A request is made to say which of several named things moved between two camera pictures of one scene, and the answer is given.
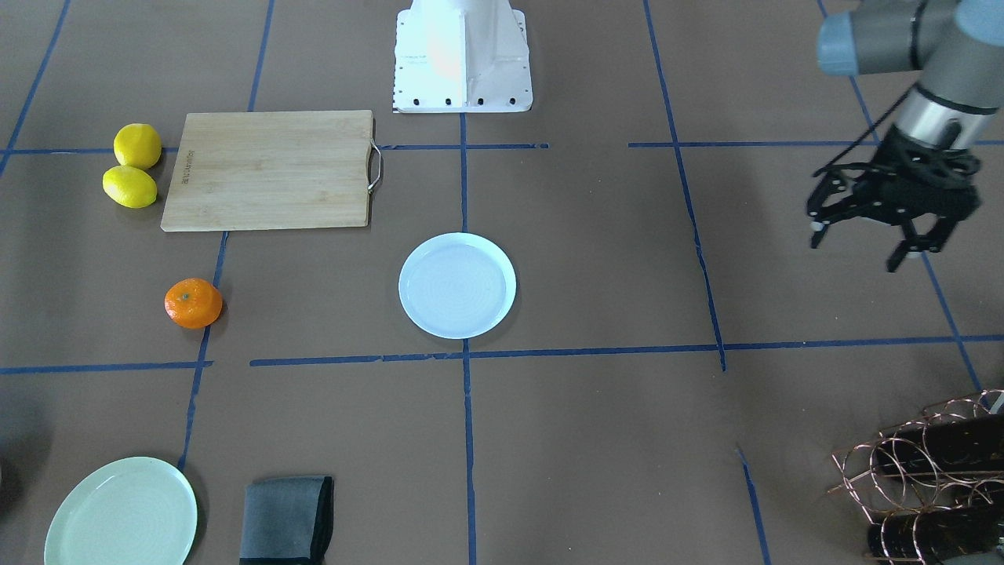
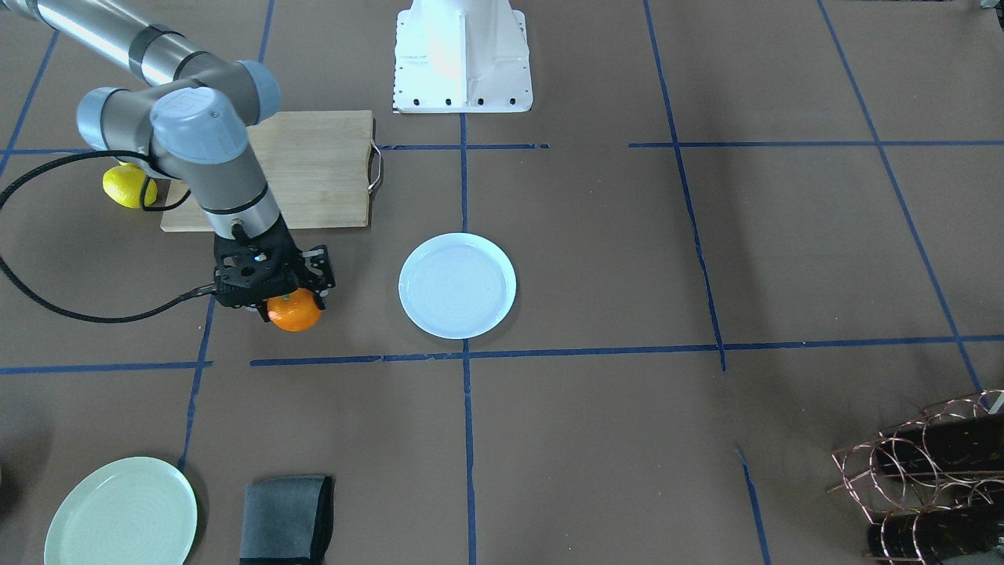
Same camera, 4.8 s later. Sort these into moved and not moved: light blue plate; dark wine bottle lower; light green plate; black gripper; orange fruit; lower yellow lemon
Moved: black gripper; orange fruit
Not moved: light blue plate; light green plate; lower yellow lemon; dark wine bottle lower
